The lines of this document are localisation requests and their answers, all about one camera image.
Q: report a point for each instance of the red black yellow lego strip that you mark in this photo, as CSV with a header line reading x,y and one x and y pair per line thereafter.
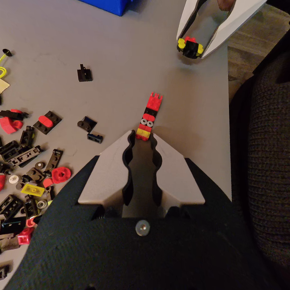
x,y
148,117

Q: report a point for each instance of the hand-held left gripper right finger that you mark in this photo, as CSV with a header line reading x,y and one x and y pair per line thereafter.
x,y
179,181

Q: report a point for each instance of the pale yellow flat plastic piece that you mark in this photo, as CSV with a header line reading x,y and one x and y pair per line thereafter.
x,y
3,86

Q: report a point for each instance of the person's right hand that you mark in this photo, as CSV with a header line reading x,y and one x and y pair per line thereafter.
x,y
225,4

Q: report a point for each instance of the blue plastic bin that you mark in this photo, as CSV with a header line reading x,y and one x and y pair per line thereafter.
x,y
104,4

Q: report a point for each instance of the small black yellow lego assembly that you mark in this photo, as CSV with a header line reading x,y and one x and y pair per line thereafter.
x,y
190,48

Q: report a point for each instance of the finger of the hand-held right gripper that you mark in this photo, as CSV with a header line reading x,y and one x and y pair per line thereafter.
x,y
188,15
235,20

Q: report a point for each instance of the pile of loose lego pieces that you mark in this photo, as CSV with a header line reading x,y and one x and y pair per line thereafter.
x,y
29,158

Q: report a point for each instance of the dark lego clip plate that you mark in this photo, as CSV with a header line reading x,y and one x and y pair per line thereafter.
x,y
84,74

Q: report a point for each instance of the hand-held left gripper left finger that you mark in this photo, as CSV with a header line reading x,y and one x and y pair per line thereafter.
x,y
106,176

